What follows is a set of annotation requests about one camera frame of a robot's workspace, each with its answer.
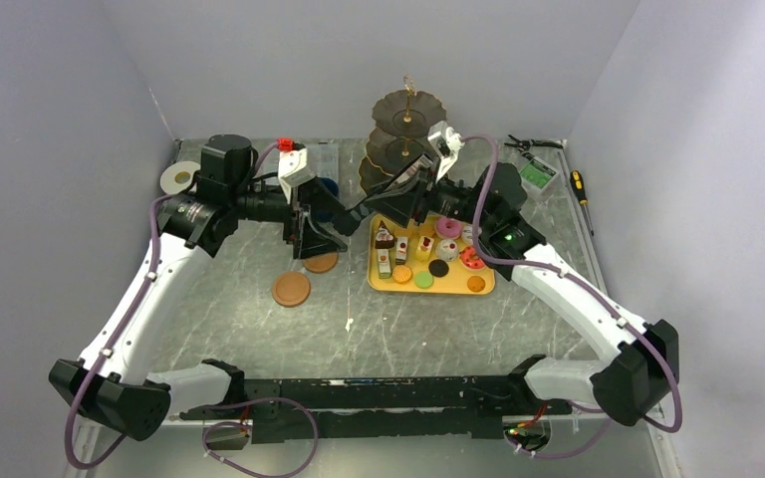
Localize orange macaron right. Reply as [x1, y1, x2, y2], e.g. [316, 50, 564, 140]
[466, 275, 486, 294]

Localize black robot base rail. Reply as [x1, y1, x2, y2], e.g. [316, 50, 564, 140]
[179, 367, 571, 444]

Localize yellow black screwdriver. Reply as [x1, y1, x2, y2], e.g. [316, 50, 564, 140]
[570, 169, 595, 236]

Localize yellow serving tray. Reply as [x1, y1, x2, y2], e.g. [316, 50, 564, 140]
[367, 214, 496, 296]

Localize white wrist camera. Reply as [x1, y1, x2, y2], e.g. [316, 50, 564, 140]
[277, 137, 315, 203]
[427, 120, 464, 181]

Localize green white device box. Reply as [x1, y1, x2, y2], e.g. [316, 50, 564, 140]
[519, 154, 561, 200]

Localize green layered cake slice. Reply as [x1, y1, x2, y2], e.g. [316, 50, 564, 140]
[376, 249, 392, 280]

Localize orange round cookie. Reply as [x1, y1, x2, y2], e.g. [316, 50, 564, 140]
[391, 264, 413, 284]

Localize red sprinkled donut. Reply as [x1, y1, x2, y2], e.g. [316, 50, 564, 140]
[459, 245, 486, 271]

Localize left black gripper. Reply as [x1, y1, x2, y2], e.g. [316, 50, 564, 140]
[230, 175, 348, 258]

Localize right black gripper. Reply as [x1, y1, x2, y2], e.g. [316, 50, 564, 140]
[365, 149, 494, 230]

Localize wooden coaster near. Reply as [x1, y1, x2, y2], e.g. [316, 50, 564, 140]
[271, 271, 312, 308]

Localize clear plastic box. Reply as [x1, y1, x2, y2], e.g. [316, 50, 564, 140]
[306, 141, 339, 182]

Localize wooden coaster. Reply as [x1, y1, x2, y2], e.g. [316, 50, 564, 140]
[303, 252, 339, 274]
[271, 271, 312, 308]

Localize wooden coaster far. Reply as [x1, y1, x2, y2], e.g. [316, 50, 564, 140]
[303, 252, 339, 274]

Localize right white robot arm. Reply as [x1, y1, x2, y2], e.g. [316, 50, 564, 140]
[363, 157, 683, 432]

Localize red white cake slice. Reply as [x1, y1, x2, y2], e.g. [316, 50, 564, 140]
[394, 236, 408, 265]

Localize three-tier black dessert stand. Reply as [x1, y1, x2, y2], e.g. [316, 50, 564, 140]
[359, 75, 447, 196]

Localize green macaron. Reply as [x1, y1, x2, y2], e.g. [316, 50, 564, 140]
[413, 271, 434, 290]

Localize dark blue mug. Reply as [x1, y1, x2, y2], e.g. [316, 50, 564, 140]
[315, 177, 340, 222]

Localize black sandwich cookie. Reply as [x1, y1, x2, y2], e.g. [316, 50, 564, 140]
[427, 259, 449, 278]

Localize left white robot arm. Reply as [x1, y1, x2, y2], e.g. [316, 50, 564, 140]
[49, 134, 368, 441]

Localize white chocolate drizzle donut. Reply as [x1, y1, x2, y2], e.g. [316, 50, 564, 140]
[459, 224, 478, 246]

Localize chocolate triangle cake slice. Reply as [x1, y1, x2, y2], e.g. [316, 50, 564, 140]
[374, 220, 396, 250]

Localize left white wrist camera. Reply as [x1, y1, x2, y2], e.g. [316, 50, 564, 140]
[277, 137, 315, 203]

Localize pink frosted donut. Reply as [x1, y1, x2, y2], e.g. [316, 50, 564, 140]
[434, 216, 463, 240]

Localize white tape roll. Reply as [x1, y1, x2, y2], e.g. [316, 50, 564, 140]
[159, 160, 200, 194]

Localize black pliers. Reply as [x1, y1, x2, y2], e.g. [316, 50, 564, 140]
[503, 134, 565, 153]

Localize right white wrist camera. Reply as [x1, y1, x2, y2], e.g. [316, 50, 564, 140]
[427, 120, 464, 181]

